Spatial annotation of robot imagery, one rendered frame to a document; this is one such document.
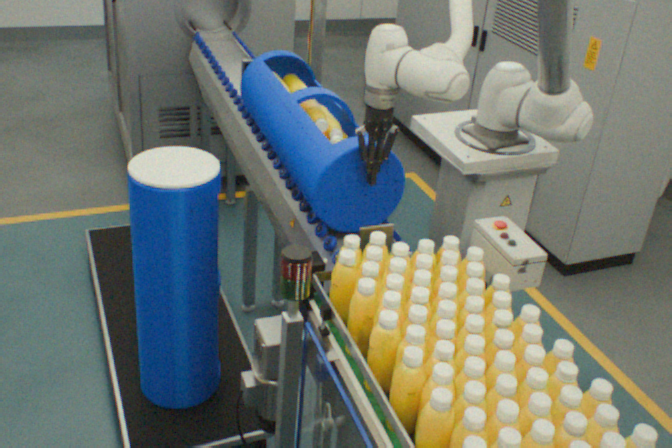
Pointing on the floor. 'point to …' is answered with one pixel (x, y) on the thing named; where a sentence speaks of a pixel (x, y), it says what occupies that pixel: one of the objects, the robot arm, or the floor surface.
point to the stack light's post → (288, 380)
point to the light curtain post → (318, 8)
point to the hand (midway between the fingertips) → (372, 172)
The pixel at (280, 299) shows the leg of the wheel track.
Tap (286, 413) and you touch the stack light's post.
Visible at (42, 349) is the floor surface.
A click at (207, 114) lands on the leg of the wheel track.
